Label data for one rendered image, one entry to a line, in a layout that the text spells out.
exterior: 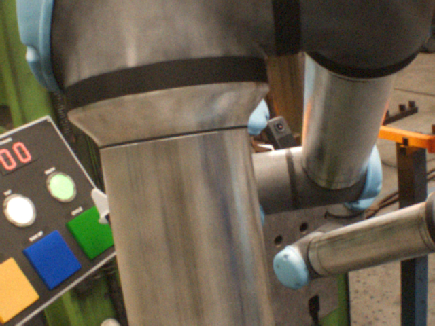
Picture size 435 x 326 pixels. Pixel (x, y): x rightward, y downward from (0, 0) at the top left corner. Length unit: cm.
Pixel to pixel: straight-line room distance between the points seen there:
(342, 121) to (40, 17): 26
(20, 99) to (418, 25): 96
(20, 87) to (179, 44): 94
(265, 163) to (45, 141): 48
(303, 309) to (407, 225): 74
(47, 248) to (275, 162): 42
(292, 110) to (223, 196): 130
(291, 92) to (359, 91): 116
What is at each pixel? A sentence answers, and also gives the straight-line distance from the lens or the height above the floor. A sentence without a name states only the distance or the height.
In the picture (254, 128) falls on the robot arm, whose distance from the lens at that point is 69.
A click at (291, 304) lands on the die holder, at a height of 57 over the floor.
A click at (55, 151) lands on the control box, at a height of 114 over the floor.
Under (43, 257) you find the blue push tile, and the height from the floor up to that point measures 102.
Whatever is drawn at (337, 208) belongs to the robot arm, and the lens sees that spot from 105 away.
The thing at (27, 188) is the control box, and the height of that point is 111.
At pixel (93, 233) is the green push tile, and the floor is 101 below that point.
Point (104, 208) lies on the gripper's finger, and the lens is 89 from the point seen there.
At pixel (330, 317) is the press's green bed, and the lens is 161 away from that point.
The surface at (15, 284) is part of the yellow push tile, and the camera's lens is 86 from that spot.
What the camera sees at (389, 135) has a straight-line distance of 140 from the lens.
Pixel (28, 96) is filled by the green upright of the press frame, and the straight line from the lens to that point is 120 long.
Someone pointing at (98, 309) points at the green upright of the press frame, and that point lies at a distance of 139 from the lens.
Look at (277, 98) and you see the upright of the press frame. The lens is 154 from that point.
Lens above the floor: 138
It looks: 18 degrees down
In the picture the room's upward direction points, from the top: 10 degrees counter-clockwise
